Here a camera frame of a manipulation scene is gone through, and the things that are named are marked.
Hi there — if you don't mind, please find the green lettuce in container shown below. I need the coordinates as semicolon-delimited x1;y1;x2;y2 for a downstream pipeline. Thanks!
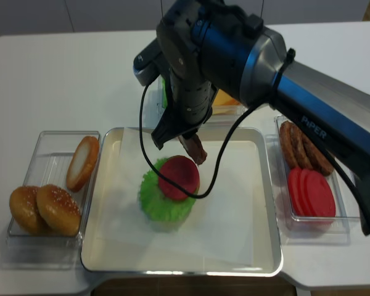
161;78;167;109

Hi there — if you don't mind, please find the clear patty tomato container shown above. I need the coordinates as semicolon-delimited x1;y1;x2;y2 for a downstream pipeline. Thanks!
273;115;361;231

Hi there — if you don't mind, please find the red tomato slice on burger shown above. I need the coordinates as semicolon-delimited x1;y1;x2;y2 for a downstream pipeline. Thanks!
158;155;200;202

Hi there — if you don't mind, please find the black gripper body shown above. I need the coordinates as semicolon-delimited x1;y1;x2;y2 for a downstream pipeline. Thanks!
165;70;218;133

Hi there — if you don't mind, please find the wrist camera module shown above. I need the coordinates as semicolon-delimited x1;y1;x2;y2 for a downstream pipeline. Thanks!
133;38;169;86

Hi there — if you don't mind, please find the sesame bun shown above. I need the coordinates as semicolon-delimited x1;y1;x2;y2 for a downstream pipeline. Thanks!
36;184;81;237
9;186;52;236

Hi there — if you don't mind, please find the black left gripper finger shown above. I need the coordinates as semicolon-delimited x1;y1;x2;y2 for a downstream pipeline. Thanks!
151;110;185;150

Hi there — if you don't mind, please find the red tomato slices stack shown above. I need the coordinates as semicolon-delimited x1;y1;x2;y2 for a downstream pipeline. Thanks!
288;168;336;228

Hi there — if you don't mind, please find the right sesame top bun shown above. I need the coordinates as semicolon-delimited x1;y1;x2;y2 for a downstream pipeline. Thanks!
36;184;81;237

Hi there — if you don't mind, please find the clear lettuce cheese container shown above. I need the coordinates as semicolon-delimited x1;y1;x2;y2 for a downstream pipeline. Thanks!
157;76;245;116

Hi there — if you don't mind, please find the white metal serving tray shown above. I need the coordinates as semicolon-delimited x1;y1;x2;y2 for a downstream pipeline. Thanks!
81;126;283;276

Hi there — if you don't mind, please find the bun half standing upright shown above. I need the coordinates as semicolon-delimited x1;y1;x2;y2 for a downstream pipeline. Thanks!
66;136;100;192

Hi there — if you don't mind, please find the left sesame top bun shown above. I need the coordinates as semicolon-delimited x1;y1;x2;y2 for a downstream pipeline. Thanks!
9;186;52;236

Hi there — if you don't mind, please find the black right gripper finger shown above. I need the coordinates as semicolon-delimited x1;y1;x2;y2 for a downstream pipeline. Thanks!
181;128;200;142

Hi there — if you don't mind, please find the black blue robot arm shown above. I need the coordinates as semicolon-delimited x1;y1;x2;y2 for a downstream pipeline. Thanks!
152;1;370;234

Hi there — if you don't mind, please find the clear bun container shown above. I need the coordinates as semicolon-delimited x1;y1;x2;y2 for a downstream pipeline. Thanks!
6;130;102;247

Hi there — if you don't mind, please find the brown meat patty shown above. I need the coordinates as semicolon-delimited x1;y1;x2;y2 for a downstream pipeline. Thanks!
302;133;334;176
279;121;298;169
290;124;313;170
178;134;207;165

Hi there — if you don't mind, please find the black cable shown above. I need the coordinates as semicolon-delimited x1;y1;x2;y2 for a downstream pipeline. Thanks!
139;83;370;266

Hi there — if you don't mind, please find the yellow cheese slices stack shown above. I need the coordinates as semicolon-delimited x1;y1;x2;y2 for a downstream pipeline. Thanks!
213;89;241;107

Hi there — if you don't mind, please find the green lettuce leaf on burger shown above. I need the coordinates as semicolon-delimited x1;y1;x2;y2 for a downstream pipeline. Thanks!
138;157;195;223

